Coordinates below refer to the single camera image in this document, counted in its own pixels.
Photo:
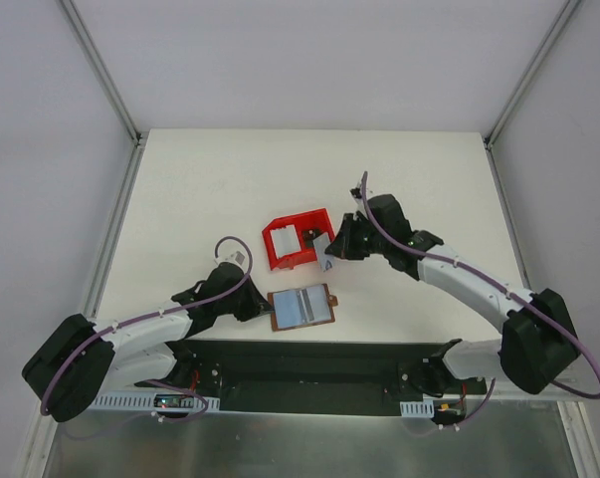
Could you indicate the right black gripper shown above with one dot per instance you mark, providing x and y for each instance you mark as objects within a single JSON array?
[{"x": 349, "y": 237}]

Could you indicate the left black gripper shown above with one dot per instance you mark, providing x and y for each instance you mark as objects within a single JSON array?
[{"x": 253, "y": 303}]

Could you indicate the silver VIP card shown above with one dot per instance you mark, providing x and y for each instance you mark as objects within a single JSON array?
[
  {"x": 325, "y": 261},
  {"x": 288, "y": 311},
  {"x": 314, "y": 304}
]

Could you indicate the red plastic bin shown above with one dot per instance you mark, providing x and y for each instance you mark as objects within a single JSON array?
[{"x": 313, "y": 219}]

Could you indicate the brown leather card holder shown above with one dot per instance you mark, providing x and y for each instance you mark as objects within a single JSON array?
[{"x": 332, "y": 300}]

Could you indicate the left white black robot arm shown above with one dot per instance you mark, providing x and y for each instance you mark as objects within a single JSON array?
[{"x": 120, "y": 338}]

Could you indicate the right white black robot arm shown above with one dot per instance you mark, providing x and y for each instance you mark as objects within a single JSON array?
[{"x": 533, "y": 349}]

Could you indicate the black VIP card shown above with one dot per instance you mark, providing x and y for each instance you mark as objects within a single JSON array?
[{"x": 308, "y": 236}]

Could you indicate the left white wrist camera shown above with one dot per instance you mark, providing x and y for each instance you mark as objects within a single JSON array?
[{"x": 237, "y": 258}]

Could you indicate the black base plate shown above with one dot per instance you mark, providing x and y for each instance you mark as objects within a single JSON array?
[{"x": 300, "y": 377}]

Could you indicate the left white cable duct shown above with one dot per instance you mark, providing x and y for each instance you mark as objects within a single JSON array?
[{"x": 154, "y": 400}]

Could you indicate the white cable duct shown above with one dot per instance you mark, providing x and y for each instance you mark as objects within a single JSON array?
[
  {"x": 417, "y": 409},
  {"x": 154, "y": 400}
]

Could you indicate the right white cable duct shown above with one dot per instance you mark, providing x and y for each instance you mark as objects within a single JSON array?
[{"x": 417, "y": 409}]

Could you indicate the left aluminium frame post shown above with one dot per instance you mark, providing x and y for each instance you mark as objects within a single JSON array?
[{"x": 80, "y": 30}]

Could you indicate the aluminium frame post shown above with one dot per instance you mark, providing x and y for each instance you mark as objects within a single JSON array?
[
  {"x": 548, "y": 42},
  {"x": 80, "y": 30}
]

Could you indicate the right aluminium frame post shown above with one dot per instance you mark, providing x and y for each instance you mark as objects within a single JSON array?
[{"x": 548, "y": 42}]

